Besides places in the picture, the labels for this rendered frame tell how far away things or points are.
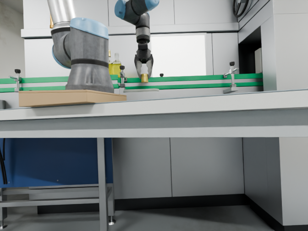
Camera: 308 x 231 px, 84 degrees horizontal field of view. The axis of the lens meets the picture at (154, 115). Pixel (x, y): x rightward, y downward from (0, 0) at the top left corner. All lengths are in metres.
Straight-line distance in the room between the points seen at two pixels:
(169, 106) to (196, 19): 1.19
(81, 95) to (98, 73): 0.13
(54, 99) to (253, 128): 0.49
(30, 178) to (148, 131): 0.94
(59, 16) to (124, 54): 0.69
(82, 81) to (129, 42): 0.88
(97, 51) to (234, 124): 0.44
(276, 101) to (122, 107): 0.33
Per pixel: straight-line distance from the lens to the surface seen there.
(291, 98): 0.42
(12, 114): 0.69
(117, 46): 1.38
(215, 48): 1.46
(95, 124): 0.53
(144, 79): 0.87
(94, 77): 0.55
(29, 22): 1.73
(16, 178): 1.32
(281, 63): 1.18
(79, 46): 0.58
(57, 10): 0.75
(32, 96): 0.57
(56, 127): 0.62
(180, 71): 1.32
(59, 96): 0.50
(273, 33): 1.21
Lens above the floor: 0.71
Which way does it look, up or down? 1 degrees up
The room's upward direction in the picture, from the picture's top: 2 degrees counter-clockwise
